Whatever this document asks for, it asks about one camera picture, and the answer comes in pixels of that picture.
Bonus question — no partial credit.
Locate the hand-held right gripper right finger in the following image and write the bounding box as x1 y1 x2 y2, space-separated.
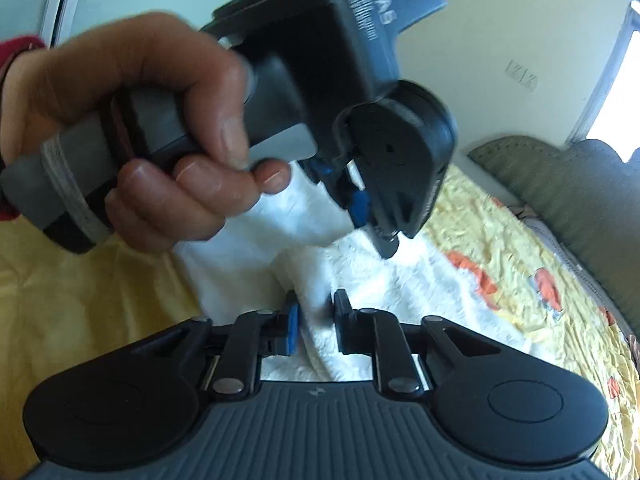
331 288 508 395

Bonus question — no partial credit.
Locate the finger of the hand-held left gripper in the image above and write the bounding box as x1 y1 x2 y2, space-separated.
349 186 402 262
301 155 362 187

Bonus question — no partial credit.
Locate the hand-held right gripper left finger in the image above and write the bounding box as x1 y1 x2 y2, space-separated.
127 291 302 396

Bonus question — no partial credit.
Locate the white towel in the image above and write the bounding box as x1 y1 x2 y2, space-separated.
175 160 551 385

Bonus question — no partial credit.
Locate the person's left forearm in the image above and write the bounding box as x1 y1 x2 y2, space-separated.
0 35 49 222

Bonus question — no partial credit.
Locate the person's left hand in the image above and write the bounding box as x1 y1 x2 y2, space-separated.
0 9 294 257

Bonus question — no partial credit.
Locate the yellow floral blanket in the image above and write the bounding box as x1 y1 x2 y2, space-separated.
0 164 640 480

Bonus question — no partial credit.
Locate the green ribbed headboard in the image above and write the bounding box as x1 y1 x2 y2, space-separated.
469 135 640 341

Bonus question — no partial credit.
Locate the window behind headboard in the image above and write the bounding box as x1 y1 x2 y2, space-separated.
566 9 640 164

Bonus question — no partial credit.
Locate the white wall outlet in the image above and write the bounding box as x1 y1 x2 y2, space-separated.
504 59 539 93

